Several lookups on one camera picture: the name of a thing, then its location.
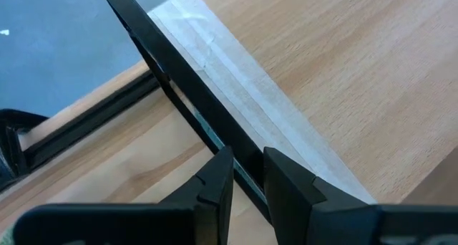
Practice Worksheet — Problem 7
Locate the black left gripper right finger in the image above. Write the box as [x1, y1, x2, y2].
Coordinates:
[263, 146, 458, 245]

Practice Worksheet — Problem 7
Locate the wooden shelf with black frame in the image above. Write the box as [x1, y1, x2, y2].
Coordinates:
[102, 0, 458, 225]

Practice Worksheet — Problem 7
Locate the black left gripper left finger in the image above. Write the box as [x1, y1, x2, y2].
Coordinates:
[14, 146, 235, 245]

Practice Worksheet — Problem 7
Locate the black aluminium table frame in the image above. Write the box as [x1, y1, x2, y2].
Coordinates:
[0, 70, 160, 193]

